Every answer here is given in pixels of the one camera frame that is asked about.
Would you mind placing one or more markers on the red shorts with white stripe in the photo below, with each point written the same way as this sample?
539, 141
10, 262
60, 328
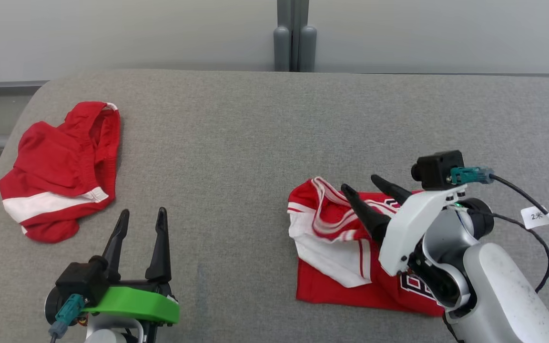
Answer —
60, 162

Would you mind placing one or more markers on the red Bulls basketball jersey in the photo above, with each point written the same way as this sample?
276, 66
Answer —
331, 281

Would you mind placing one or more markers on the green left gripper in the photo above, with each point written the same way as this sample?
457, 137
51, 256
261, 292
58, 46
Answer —
136, 302

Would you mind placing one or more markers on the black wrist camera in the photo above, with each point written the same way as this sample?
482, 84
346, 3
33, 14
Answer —
434, 169
81, 281

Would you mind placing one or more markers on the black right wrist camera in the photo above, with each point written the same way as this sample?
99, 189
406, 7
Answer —
434, 169

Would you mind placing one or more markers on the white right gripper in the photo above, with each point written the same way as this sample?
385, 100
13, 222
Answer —
408, 228

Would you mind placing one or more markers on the grey partition post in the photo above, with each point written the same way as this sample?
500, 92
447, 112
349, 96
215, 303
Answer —
295, 33

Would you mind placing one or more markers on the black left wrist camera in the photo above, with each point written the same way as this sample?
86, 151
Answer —
81, 281

